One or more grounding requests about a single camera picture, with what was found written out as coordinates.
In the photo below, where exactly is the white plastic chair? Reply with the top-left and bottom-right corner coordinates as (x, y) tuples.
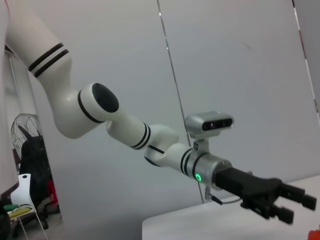
(9, 173), (48, 240)

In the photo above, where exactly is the black office chair with coat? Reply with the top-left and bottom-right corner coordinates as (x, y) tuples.
(18, 124), (62, 230)

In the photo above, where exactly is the red stool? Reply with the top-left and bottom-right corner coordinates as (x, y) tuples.
(47, 178), (59, 208)

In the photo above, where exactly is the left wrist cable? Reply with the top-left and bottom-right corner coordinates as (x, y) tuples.
(204, 186), (242, 206)

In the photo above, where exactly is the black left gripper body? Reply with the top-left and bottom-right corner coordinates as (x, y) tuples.
(214, 167), (284, 201)

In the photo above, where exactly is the green and yellow cushion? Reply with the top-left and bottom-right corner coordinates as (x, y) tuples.
(3, 203), (33, 218)

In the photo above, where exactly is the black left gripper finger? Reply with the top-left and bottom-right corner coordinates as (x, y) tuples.
(239, 198), (295, 225)
(276, 183), (318, 211)

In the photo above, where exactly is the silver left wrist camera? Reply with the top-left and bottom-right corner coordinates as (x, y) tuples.
(184, 110), (235, 153)

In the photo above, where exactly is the black wire fan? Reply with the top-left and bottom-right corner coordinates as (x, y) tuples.
(10, 112), (43, 161)

